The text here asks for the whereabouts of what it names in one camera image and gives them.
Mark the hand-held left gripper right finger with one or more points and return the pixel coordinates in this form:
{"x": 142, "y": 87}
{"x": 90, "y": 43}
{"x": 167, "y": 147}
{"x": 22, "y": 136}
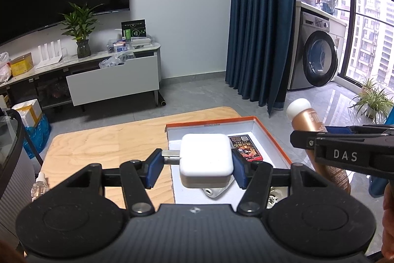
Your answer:
{"x": 239, "y": 170}

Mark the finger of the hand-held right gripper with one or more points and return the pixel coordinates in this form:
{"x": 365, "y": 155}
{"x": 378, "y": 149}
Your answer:
{"x": 338, "y": 130}
{"x": 303, "y": 141}

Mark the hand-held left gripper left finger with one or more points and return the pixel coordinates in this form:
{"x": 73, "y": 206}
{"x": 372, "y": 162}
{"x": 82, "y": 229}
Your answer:
{"x": 153, "y": 170}

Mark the bronze bottle with white cap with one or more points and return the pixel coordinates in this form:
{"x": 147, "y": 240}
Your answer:
{"x": 307, "y": 118}

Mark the red and black small box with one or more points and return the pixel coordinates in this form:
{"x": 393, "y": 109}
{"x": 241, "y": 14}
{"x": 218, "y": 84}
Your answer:
{"x": 246, "y": 147}

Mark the white plug-in repellent heater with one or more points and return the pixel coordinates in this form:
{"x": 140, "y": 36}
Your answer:
{"x": 215, "y": 192}

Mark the white charger adapter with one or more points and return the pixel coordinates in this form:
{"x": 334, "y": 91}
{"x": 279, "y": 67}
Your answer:
{"x": 206, "y": 158}

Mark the metal sink strainer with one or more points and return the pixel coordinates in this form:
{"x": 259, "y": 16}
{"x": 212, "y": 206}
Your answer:
{"x": 275, "y": 199}

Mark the orange-rimmed cardboard box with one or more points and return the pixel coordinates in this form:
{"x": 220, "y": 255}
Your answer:
{"x": 209, "y": 127}

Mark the person's right hand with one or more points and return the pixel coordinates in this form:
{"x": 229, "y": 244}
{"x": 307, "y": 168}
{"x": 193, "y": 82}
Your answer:
{"x": 390, "y": 220}

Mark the potted spider plant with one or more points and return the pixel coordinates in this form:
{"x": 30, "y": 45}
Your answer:
{"x": 372, "y": 99}

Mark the black rolled mat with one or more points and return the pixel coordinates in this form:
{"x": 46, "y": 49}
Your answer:
{"x": 161, "y": 99}

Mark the silver washing machine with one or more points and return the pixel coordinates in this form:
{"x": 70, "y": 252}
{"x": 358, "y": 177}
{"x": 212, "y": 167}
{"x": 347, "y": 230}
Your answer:
{"x": 314, "y": 56}

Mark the white cabinet drawer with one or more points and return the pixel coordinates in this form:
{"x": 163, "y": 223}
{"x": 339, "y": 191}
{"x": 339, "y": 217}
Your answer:
{"x": 114, "y": 81}

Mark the small clear liquid bottle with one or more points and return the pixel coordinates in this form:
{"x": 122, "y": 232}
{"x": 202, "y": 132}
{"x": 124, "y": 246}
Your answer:
{"x": 40, "y": 189}

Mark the clear bag of small parts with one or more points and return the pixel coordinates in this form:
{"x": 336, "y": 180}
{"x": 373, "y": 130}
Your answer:
{"x": 115, "y": 61}

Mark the blue plastic bag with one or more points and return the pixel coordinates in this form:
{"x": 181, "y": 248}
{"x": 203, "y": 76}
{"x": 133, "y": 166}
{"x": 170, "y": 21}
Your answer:
{"x": 37, "y": 136}

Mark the clear plastic containers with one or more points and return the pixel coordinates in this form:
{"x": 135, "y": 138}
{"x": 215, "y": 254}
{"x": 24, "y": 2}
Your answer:
{"x": 129, "y": 44}

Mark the dark blue curtain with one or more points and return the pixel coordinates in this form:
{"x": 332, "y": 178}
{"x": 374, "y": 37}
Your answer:
{"x": 258, "y": 19}

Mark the round glass side table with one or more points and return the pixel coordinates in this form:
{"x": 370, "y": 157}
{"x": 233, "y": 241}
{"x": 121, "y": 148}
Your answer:
{"x": 12, "y": 158}

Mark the black and green box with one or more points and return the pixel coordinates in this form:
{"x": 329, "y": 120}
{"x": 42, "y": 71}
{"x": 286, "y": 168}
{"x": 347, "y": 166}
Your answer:
{"x": 134, "y": 28}

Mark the grey television cabinet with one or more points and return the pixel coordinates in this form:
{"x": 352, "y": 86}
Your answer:
{"x": 40, "y": 72}

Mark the white router with antennas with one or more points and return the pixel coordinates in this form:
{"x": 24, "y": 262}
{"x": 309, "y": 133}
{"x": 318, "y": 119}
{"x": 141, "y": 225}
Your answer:
{"x": 49, "y": 58}

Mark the green plant in glass vase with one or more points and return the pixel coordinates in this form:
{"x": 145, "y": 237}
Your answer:
{"x": 81, "y": 25}

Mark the yellow cardboard box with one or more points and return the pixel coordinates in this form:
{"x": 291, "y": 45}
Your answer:
{"x": 21, "y": 65}

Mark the white and red plastic bag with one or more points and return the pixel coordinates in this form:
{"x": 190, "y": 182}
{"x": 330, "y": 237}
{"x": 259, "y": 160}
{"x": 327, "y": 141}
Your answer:
{"x": 4, "y": 69}

